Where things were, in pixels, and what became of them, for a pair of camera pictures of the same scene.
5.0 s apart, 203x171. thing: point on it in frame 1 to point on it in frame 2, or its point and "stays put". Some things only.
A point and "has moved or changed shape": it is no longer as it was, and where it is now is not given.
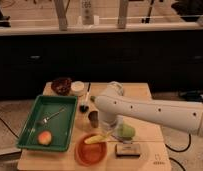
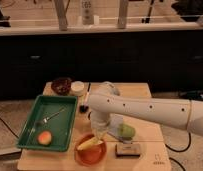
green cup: [126, 131] stays put
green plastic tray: [54, 113] stays put
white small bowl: [77, 88] stays put
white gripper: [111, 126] to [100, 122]
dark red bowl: [62, 85] stays put
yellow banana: [95, 139] has moved or changed shape
